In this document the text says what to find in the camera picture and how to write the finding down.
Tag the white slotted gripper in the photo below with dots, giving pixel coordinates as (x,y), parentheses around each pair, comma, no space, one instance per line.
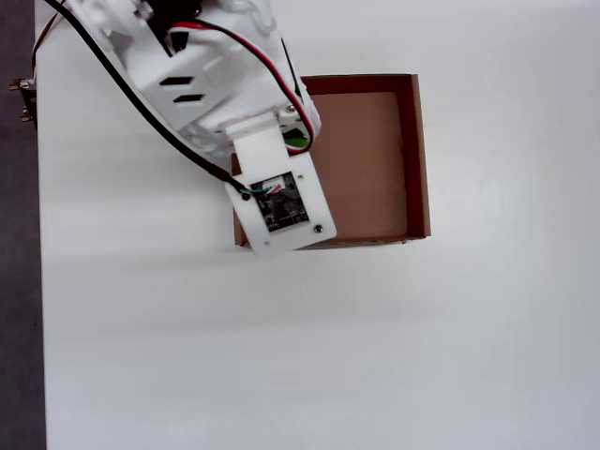
(306,118)

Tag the green cube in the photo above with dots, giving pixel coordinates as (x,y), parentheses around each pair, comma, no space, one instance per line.
(295,139)

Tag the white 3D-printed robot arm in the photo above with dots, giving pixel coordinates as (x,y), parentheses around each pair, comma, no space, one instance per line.
(112,19)

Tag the brown cardboard box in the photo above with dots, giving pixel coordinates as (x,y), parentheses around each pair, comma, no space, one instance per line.
(365,164)

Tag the small metal clamp bracket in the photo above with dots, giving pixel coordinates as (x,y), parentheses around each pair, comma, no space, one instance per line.
(25,100)

